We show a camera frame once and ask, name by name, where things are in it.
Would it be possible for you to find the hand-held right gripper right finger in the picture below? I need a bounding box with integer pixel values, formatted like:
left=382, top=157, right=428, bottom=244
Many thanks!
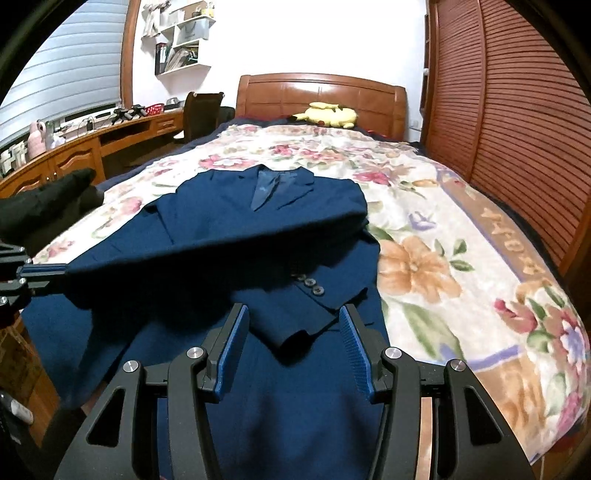
left=339, top=305, right=536, bottom=480

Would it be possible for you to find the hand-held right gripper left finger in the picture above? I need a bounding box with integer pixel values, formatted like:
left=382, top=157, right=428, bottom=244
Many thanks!
left=53, top=302, right=251, bottom=480

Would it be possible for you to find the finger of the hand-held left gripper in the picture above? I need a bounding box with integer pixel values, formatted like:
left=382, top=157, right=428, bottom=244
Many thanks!
left=0, top=242, right=70, bottom=275
left=0, top=274, right=70, bottom=319

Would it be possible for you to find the navy blue suit jacket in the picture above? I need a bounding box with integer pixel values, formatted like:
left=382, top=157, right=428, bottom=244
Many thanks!
left=21, top=166, right=391, bottom=480

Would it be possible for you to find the black garment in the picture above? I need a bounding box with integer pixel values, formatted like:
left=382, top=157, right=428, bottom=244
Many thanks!
left=0, top=168, right=105, bottom=254

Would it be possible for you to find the wooden desk with cabinets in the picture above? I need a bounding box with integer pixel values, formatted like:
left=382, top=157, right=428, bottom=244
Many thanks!
left=0, top=108, right=188, bottom=199

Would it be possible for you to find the pink bottle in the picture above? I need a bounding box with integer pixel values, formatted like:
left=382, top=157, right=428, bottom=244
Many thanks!
left=28, top=121, right=47, bottom=160

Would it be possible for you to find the floral blanket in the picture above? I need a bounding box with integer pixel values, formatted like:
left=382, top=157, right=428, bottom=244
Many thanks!
left=28, top=124, right=585, bottom=480

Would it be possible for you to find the grey window blind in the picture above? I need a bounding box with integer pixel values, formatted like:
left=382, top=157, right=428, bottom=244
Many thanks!
left=0, top=0, right=130, bottom=148

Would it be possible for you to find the dark wooden chair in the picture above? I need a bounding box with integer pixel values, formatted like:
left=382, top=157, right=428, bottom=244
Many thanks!
left=174, top=91, right=226, bottom=144

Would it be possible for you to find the yellow plush toy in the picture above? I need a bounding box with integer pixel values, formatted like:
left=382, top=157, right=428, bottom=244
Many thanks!
left=291, top=102, right=357, bottom=129

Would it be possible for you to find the wooden bed headboard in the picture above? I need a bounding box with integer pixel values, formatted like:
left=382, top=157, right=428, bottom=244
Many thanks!
left=236, top=73, right=409, bottom=141

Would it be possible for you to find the beige tied curtain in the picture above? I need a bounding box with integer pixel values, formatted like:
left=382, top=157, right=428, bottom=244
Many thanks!
left=141, top=0, right=162, bottom=38

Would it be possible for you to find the grey paper bag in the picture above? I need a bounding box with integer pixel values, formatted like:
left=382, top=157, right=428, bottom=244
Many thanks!
left=173, top=21, right=201, bottom=47

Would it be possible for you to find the wooden louvered wardrobe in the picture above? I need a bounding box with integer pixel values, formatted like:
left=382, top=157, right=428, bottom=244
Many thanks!
left=420, top=0, right=591, bottom=278

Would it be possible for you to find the wooden window frame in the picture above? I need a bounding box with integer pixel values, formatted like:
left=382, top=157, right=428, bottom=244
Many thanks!
left=121, top=0, right=141, bottom=109

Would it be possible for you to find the white wall shelf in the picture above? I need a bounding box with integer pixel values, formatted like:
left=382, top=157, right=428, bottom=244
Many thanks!
left=154, top=0, right=217, bottom=75

